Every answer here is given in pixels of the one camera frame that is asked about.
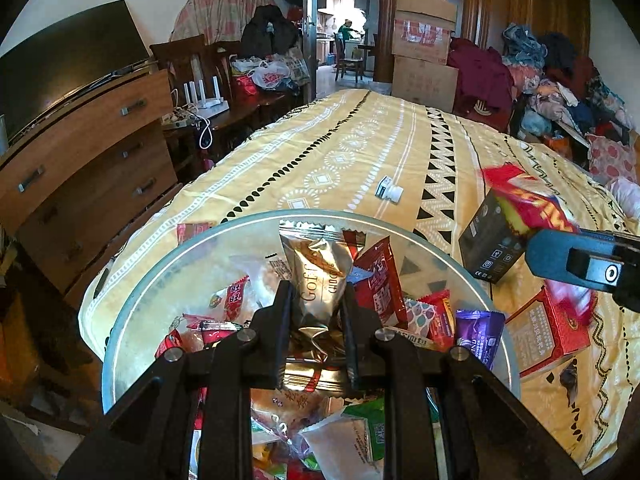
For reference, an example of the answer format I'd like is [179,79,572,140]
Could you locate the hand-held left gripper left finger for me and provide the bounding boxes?
[57,280,296,480]

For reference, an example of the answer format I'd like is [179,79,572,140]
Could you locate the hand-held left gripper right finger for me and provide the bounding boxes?
[340,289,584,480]

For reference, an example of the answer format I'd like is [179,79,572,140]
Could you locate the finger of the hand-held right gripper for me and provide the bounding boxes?
[524,230,640,292]
[578,228,640,253]

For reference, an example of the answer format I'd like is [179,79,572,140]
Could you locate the pile of snack packets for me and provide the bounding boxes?
[155,230,507,480]

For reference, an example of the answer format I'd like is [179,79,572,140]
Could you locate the gold snack packet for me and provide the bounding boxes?
[278,220,359,392]

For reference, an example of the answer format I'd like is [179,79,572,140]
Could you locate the red snack packet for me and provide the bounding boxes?
[480,162,599,328]

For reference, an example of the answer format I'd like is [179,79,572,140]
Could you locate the glass bowl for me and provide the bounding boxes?
[101,210,522,480]

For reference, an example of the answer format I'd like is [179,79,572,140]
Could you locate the black box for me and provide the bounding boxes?
[458,190,529,284]

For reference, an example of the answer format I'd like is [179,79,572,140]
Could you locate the pink floral pillow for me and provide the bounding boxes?
[585,132,639,187]

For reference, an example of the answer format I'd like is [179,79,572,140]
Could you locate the pink snack packet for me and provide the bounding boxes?
[176,222,219,247]

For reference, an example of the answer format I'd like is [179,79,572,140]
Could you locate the dark snack wrapper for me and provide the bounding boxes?
[557,360,584,409]

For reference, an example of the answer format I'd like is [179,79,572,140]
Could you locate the small white bottle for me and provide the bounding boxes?
[376,176,405,205]

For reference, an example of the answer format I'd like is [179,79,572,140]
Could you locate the heap of colourful clothes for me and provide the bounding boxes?
[502,22,640,173]

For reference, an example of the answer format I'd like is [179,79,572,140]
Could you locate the yellow patterned bedspread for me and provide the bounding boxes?
[77,89,640,473]

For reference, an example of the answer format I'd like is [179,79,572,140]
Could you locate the maroon jacket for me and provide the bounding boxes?
[446,37,517,133]

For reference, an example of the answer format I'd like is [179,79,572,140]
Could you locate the dark wooden side table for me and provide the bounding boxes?
[162,87,297,172]

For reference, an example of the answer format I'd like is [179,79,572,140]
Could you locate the plain cardboard box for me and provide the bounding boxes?
[391,55,460,114]

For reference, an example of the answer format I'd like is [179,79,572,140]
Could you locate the white power strip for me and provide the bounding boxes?
[161,111,197,129]

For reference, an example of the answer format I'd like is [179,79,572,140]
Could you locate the white router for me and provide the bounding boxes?
[181,76,229,114]

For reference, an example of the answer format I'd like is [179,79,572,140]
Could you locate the heap of plastic bags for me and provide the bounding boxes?
[230,54,312,94]

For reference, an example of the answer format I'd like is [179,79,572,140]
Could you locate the wooden dresser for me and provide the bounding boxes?
[0,67,184,312]

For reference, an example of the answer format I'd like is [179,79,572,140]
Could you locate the cardboard box with red print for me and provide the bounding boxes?
[391,0,459,66]

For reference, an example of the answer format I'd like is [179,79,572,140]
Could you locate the wooden dining chair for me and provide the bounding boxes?
[333,37,367,82]

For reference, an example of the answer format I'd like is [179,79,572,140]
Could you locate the dark wooden chair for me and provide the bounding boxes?
[150,35,237,107]

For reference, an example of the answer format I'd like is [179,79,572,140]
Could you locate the black jacket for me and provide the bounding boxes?
[241,5,300,57]

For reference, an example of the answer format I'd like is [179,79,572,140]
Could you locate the pink striped round cover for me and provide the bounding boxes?
[170,0,281,47]

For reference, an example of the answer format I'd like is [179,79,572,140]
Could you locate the black television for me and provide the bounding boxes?
[0,0,152,144]

